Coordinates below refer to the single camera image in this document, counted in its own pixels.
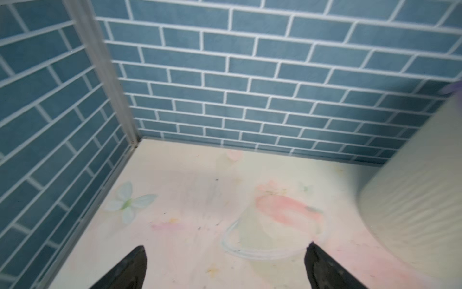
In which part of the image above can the beige bin pink liner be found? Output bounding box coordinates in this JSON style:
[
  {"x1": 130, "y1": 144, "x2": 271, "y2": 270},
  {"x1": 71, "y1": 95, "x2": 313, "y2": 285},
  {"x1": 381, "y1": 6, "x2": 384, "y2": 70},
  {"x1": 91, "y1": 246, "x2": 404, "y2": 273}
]
[{"x1": 357, "y1": 82, "x2": 462, "y2": 289}]

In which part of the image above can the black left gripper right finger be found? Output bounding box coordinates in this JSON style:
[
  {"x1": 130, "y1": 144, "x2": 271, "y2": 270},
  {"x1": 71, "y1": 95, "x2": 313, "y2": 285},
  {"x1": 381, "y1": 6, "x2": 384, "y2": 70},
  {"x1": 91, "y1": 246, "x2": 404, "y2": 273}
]
[{"x1": 304, "y1": 242, "x2": 366, "y2": 289}]

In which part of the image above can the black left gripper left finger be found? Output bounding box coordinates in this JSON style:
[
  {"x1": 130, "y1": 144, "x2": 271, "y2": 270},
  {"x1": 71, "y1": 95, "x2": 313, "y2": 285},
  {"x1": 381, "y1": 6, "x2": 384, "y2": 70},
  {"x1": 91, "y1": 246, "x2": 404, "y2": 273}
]
[{"x1": 90, "y1": 246, "x2": 148, "y2": 289}]

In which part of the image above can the aluminium corner post left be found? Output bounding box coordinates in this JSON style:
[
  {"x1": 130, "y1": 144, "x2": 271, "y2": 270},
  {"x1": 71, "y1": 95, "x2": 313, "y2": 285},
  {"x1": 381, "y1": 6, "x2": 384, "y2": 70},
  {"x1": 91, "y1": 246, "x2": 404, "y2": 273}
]
[{"x1": 63, "y1": 0, "x2": 141, "y2": 148}]

